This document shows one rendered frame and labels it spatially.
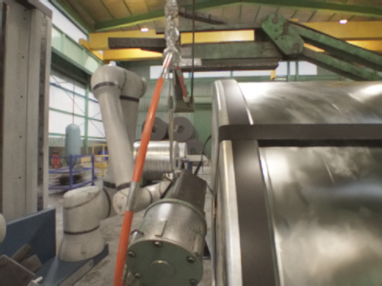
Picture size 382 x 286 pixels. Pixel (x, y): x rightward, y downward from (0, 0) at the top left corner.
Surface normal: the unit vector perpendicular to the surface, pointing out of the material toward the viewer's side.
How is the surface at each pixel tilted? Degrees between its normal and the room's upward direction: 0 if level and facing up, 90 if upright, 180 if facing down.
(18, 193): 90
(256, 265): 63
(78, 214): 90
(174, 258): 115
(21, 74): 90
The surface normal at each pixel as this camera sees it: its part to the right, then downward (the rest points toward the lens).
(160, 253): -0.14, 0.40
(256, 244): -0.07, -0.49
